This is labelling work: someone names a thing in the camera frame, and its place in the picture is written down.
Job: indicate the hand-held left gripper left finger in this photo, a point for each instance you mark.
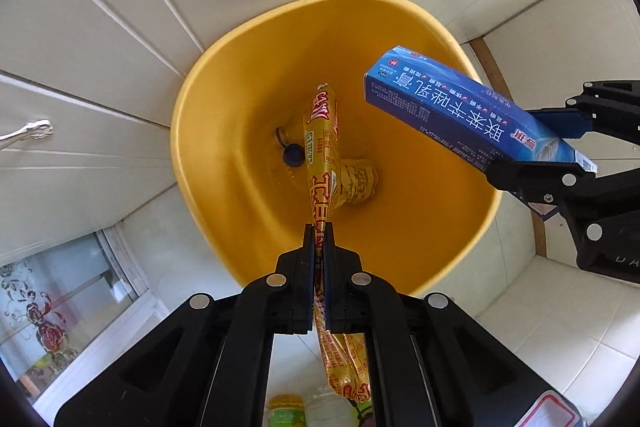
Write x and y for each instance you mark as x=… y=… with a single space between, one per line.
x=310 y=267

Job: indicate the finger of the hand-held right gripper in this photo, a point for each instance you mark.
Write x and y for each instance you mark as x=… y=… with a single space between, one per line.
x=555 y=123
x=530 y=179

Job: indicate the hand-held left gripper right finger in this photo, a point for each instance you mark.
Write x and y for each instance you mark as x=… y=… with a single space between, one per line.
x=329 y=267

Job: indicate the yellow-green small wrapper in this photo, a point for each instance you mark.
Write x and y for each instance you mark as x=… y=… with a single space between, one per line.
x=360 y=179

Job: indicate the gold sausage wrapper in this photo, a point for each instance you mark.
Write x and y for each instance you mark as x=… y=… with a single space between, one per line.
x=322 y=167

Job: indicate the blue bottle cap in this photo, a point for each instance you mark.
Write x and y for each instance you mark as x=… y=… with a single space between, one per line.
x=293 y=155

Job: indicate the blue toothpaste box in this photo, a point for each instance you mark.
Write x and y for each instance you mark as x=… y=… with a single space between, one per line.
x=440 y=107

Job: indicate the clear plastic bottle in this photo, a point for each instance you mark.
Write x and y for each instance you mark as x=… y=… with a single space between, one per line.
x=276 y=137

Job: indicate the yellow plastic bin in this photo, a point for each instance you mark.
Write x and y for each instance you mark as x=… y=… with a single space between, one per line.
x=225 y=132

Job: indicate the wooden cabinet strip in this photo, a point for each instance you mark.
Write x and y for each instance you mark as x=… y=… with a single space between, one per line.
x=492 y=62

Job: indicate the clear drink bottle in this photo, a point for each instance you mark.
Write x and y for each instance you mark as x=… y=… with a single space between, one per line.
x=327 y=409

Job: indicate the yellow-green drink bottle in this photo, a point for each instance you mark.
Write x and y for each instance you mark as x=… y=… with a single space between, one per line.
x=287 y=412

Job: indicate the floral glass door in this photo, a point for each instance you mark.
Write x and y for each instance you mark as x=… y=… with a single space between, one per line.
x=50 y=307

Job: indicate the white kitchen cabinet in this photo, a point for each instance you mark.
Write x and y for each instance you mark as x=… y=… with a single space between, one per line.
x=100 y=32

